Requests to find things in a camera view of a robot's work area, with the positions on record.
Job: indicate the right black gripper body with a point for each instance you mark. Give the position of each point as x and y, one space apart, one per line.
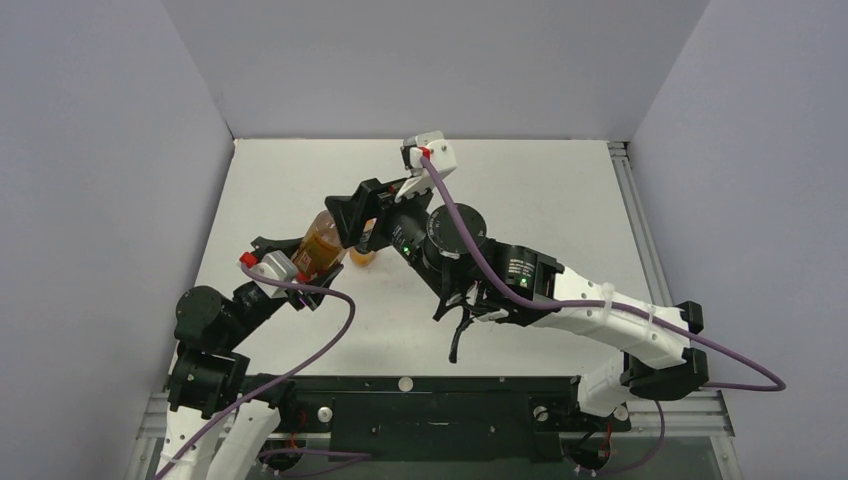
370 205

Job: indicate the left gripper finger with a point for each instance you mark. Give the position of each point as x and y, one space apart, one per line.
323 281
263 246

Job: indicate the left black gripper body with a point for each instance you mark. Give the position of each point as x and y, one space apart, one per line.
293 295

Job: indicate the gold red label bottle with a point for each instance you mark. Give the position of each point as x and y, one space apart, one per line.
320 248

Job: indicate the orange blue label bottle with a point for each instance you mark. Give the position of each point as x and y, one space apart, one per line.
360 254

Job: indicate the white bottle cap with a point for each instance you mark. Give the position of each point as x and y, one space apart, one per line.
405 384

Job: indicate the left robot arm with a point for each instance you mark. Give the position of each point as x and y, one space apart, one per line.
218 417

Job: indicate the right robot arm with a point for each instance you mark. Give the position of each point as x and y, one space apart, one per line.
450 250

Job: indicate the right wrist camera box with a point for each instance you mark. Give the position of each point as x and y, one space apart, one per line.
426 156

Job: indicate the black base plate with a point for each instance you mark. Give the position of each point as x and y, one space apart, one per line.
446 418

